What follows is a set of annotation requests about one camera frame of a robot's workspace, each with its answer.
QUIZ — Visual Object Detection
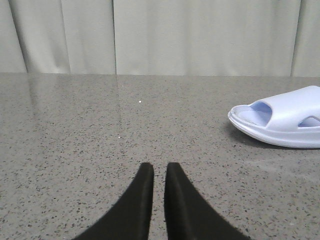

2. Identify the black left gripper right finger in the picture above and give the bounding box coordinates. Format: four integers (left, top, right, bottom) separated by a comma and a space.
164, 162, 249, 240

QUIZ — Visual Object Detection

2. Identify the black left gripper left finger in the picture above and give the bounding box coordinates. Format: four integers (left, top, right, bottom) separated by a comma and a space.
75, 162, 154, 240

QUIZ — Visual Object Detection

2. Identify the light blue slipper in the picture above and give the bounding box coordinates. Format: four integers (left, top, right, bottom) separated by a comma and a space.
227, 85, 320, 149

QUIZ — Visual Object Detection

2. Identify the grey-green backdrop curtain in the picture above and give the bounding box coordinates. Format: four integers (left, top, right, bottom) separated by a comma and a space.
0, 0, 320, 77

